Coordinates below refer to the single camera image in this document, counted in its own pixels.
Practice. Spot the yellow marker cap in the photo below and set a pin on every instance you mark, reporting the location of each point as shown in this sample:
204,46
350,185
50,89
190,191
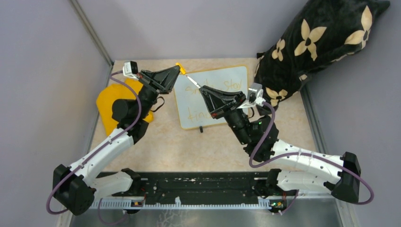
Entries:
181,68

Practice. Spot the white marker pen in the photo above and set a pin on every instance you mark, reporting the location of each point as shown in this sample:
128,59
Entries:
193,81

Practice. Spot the white board yellow frame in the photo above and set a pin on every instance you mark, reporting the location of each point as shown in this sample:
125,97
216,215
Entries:
191,107

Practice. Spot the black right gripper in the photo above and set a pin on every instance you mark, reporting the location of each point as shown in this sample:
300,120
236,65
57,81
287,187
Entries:
219,102

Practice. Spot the black floral pillow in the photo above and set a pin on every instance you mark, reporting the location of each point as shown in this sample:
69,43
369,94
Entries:
323,32

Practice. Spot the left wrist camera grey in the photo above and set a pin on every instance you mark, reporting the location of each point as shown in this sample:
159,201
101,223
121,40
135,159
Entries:
130,70

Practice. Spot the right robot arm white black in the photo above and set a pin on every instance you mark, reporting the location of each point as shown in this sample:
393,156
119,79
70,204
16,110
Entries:
337,175

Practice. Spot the yellow cloth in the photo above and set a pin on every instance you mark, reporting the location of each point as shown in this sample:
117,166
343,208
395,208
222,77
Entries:
109,103

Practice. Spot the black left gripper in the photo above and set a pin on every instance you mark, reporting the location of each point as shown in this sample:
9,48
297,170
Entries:
161,81

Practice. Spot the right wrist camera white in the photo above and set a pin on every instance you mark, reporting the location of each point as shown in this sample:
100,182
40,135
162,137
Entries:
255,96

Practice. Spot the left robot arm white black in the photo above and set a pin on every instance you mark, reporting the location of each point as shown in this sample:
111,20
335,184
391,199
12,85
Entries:
78,185

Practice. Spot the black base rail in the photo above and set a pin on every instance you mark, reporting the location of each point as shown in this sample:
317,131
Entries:
199,191

